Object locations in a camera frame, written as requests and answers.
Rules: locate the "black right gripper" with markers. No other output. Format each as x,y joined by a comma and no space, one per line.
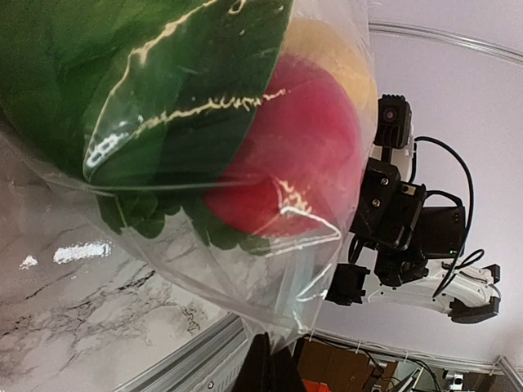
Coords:
395,235

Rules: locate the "front aluminium table rail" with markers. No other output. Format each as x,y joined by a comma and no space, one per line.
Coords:
209,362

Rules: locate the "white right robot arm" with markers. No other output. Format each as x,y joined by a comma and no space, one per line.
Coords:
463,292

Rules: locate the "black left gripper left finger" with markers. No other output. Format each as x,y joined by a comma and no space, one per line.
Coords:
254,375

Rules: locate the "fake bok choy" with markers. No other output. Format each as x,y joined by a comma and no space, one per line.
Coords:
144,104

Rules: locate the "red fake apple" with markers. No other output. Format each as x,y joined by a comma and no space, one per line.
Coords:
301,159

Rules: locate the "clear zip top bag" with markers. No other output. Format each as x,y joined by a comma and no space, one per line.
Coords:
278,293

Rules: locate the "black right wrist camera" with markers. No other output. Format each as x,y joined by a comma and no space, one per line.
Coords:
394,122

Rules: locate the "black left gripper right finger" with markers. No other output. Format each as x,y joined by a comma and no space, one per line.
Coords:
283,373

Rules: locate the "yellow fake fruit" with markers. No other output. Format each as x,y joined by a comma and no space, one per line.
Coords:
319,43

